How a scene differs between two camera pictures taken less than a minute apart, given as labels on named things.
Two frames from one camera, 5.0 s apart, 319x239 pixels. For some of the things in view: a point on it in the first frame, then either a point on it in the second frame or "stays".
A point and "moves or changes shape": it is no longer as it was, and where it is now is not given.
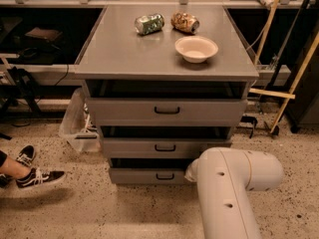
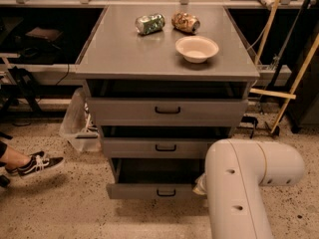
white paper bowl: [195, 49] stays
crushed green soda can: [149, 24] stays
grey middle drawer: [159, 147] stays
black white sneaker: [37, 177] -> [37, 164]
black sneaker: [26, 155] -> [36, 162]
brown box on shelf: [46, 34] stays
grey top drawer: [166, 112] stays
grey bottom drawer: [148, 175] moves or changes shape
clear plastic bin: [79, 128] stays
